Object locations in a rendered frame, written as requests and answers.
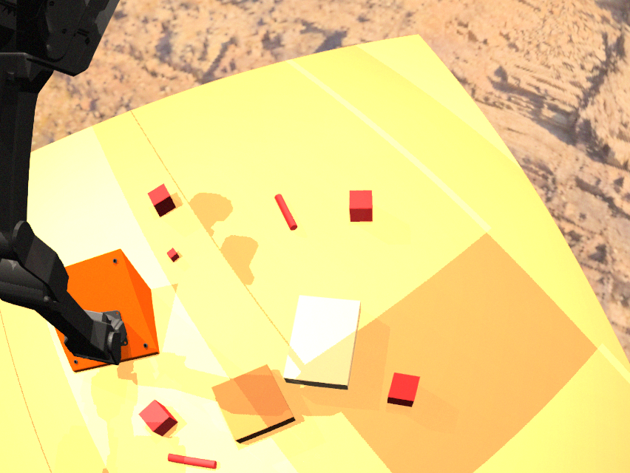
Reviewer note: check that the red cylinder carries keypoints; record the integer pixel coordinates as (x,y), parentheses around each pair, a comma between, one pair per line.
(192,461)
(285,212)

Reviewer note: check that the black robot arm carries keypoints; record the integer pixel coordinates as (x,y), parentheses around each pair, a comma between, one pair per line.
(31,273)

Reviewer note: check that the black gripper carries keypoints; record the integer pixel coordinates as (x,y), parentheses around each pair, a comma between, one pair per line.
(62,35)

